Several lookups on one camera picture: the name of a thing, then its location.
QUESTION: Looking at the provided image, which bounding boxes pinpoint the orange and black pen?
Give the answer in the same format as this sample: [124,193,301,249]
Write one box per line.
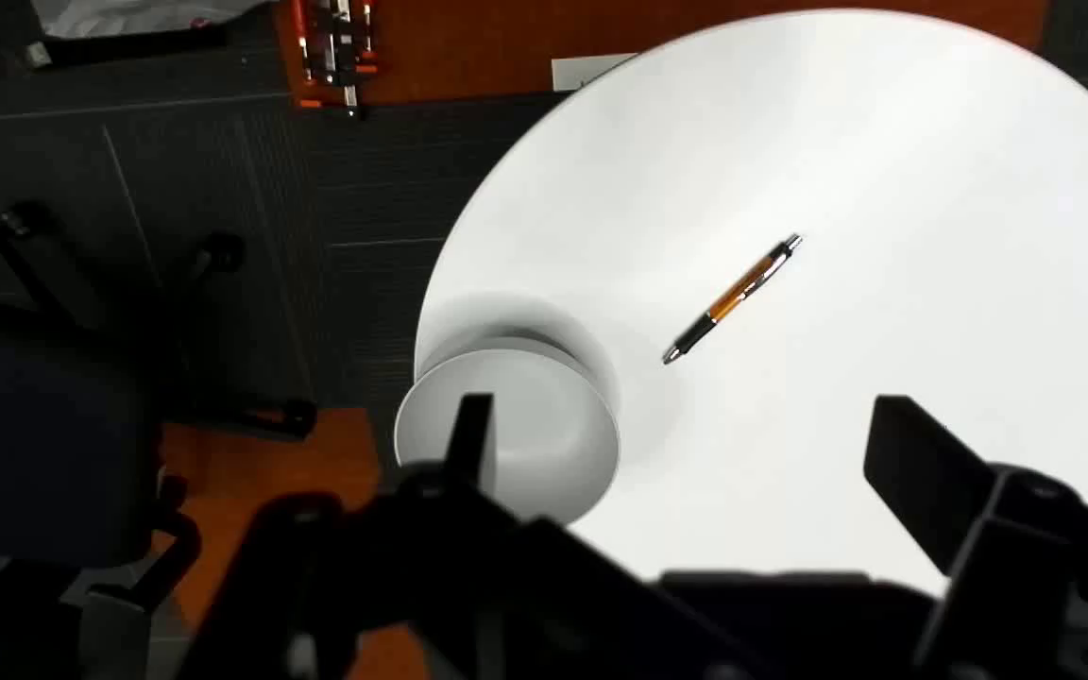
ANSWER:
[659,229,807,370]

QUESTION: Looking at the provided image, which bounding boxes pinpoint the dark office chair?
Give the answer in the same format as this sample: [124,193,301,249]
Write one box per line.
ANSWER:
[0,198,321,608]

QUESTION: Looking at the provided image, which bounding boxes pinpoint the white bowl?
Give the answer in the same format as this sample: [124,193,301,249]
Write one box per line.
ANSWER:
[391,329,622,526]

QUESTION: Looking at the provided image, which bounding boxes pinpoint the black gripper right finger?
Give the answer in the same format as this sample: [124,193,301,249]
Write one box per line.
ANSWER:
[862,392,1088,680]

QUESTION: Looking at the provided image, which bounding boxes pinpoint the orange handled black clamp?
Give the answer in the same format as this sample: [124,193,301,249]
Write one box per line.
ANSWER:
[287,0,387,121]

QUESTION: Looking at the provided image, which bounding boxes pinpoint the white plastic bag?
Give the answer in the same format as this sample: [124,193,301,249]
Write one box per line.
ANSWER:
[25,0,274,41]

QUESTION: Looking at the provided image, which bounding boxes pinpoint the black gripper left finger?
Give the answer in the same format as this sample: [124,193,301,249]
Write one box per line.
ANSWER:
[177,392,750,680]

